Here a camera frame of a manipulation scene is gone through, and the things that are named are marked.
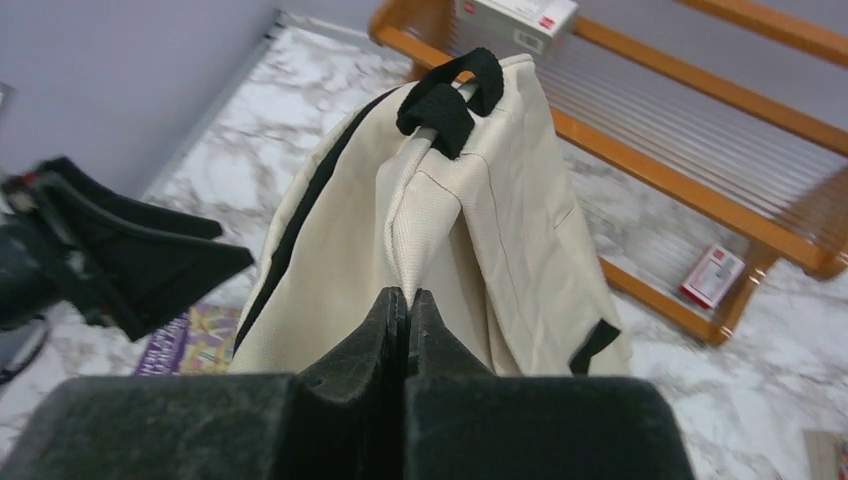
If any cream canvas student bag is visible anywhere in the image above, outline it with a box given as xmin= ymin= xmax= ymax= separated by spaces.
xmin=230 ymin=48 xmax=632 ymax=376

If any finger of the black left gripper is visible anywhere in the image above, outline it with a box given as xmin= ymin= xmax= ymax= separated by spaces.
xmin=66 ymin=187 xmax=253 ymax=340
xmin=36 ymin=156 xmax=223 ymax=240

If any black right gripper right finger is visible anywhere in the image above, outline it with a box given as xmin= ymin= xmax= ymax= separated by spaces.
xmin=405 ymin=290 xmax=694 ymax=479

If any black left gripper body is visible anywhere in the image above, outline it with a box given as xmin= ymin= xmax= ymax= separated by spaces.
xmin=1 ymin=168 xmax=80 ymax=332

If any purple treehouse book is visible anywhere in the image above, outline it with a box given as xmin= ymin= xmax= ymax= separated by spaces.
xmin=133 ymin=303 xmax=241 ymax=376

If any small red white card box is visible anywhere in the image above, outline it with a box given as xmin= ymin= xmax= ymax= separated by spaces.
xmin=679 ymin=244 xmax=745 ymax=310

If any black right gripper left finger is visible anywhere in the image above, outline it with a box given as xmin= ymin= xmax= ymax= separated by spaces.
xmin=1 ymin=288 xmax=407 ymax=479

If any white red box on shelf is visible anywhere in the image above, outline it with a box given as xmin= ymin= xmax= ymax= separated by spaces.
xmin=454 ymin=0 xmax=579 ymax=56

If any orange wooden shelf rack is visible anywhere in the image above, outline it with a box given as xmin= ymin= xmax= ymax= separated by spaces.
xmin=368 ymin=1 xmax=847 ymax=346

